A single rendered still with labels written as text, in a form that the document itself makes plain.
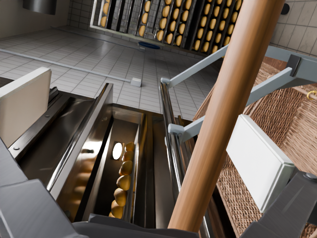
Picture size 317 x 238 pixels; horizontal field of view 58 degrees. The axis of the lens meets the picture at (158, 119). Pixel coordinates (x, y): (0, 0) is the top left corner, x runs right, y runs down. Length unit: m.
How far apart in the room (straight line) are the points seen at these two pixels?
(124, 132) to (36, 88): 1.71
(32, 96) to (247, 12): 0.16
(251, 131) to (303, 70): 0.51
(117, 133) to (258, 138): 1.73
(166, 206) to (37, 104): 0.93
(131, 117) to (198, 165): 1.58
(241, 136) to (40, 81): 0.13
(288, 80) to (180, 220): 0.47
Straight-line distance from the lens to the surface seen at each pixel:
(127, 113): 1.82
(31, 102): 0.17
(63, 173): 0.84
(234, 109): 0.24
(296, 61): 0.68
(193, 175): 0.27
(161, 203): 1.10
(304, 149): 1.22
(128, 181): 1.41
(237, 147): 0.20
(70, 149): 0.96
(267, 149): 0.16
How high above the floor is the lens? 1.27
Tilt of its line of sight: 7 degrees down
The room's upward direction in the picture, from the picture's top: 77 degrees counter-clockwise
